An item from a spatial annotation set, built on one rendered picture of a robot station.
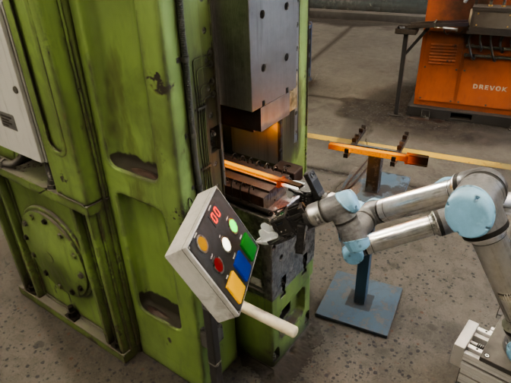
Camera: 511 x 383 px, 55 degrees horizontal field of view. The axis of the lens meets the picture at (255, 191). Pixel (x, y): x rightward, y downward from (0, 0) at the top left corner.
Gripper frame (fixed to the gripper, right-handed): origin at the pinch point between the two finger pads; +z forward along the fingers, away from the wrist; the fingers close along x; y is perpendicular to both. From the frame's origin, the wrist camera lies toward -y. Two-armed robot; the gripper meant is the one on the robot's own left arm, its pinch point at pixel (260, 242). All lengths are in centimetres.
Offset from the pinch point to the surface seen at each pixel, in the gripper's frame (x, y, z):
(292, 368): -32, -93, 45
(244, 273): 12.4, -1.3, 4.5
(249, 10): -31, 62, -27
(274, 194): -43.1, -6.3, 5.6
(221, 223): 4.5, 14.3, 5.2
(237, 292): 21.5, -0.8, 4.5
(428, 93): -371, -124, -53
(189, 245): 25.1, 21.7, 5.2
